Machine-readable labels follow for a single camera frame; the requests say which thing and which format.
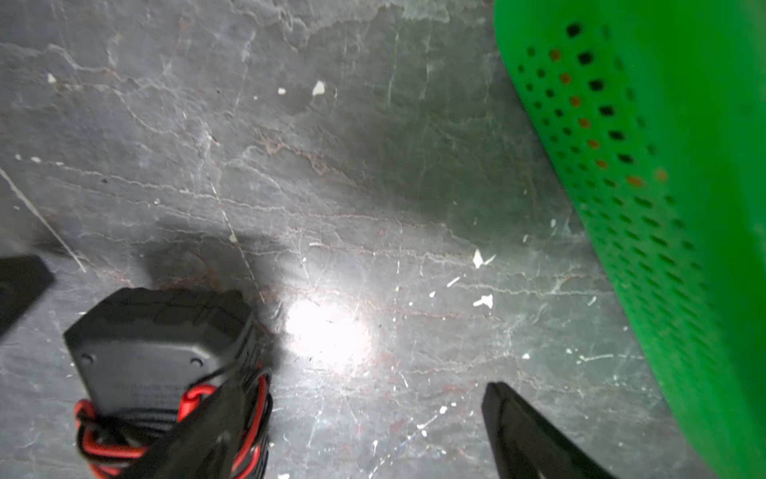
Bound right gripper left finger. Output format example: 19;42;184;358
120;382;245;479

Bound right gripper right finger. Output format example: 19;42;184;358
482;382;614;479

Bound small black multimeter with leads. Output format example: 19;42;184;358
64;289;273;478

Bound green plastic basket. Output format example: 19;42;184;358
494;1;765;478

